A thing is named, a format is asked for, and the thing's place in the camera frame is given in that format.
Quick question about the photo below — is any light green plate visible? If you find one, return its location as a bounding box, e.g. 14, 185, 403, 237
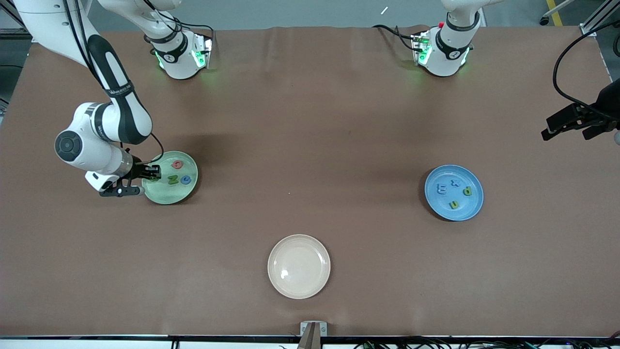
141, 151, 199, 205

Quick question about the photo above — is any metal leg with caster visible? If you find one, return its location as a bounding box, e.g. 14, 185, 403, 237
540, 0, 582, 26

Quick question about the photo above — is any blue plate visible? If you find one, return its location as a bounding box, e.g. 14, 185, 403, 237
424, 165, 484, 222

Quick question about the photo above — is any brown table mat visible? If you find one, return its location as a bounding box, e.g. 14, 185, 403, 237
0, 25, 620, 338

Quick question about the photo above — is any beige plate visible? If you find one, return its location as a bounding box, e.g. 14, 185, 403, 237
267, 234, 331, 300

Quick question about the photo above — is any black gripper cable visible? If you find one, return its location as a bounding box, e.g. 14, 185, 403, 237
63, 0, 165, 165
552, 19, 620, 117

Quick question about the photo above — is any aluminium frame profile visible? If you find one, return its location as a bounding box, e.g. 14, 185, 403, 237
580, 0, 620, 37

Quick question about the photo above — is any black arm base cable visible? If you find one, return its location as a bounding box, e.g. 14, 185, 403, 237
372, 24, 417, 52
174, 22, 215, 42

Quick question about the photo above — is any table edge rail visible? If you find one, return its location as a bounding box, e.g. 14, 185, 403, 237
0, 333, 620, 349

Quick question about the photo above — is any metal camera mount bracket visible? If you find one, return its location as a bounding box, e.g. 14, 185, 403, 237
298, 321, 328, 349

